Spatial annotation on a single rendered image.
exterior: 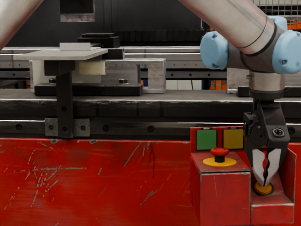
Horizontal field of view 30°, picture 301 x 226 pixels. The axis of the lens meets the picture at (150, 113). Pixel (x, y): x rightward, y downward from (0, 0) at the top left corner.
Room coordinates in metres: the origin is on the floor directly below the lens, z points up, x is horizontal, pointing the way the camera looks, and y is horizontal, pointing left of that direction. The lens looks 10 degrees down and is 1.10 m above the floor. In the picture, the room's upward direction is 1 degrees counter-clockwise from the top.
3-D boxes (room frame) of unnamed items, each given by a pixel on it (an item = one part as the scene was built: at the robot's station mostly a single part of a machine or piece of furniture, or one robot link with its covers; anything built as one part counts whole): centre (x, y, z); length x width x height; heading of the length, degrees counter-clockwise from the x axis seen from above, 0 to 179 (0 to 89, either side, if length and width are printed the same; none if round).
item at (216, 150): (1.18, -0.15, 0.79); 0.04 x 0.04 x 0.04
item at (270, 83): (1.18, -0.24, 0.96); 0.08 x 0.08 x 0.05
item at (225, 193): (1.19, -0.19, 0.75); 0.20 x 0.16 x 0.18; 93
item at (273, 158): (1.20, -0.26, 0.77); 0.06 x 0.03 x 0.09; 3
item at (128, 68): (1.62, 0.15, 0.92); 0.39 x 0.06 x 0.10; 82
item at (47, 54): (1.48, 0.22, 1.00); 0.26 x 0.18 x 0.01; 172
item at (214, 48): (1.11, -0.17, 1.03); 0.11 x 0.11 x 0.08; 31
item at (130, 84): (1.57, 0.17, 0.89); 0.30 x 0.05 x 0.03; 82
